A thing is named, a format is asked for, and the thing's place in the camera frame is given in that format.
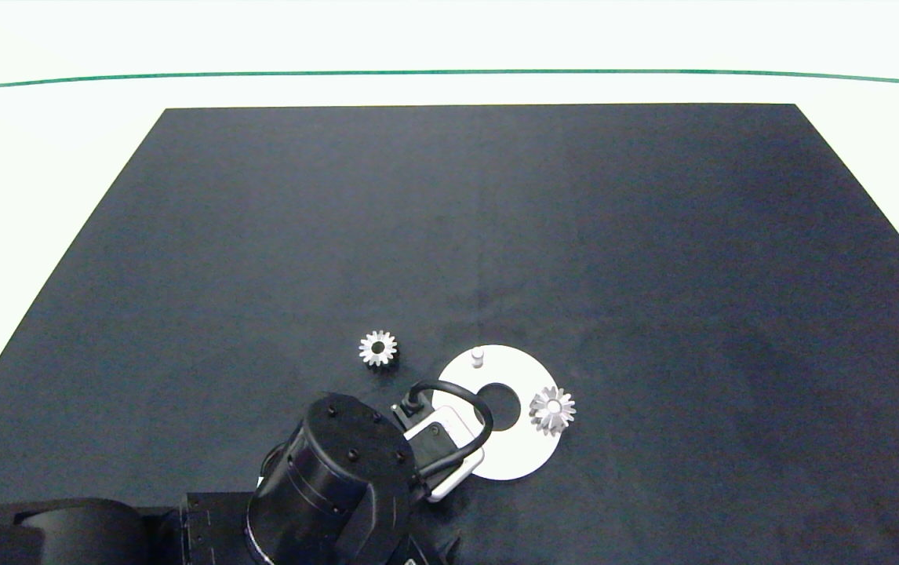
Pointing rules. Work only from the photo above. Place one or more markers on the round white pinned carrier plate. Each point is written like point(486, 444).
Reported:
point(516, 451)

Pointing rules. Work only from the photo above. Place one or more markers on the dark rectangular work mat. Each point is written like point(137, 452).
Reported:
point(261, 235)

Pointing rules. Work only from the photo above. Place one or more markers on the small steel planetary gear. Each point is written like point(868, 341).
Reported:
point(369, 348)
point(563, 416)

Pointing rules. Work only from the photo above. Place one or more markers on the white boxy wrist camera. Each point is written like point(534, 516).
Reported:
point(461, 471)

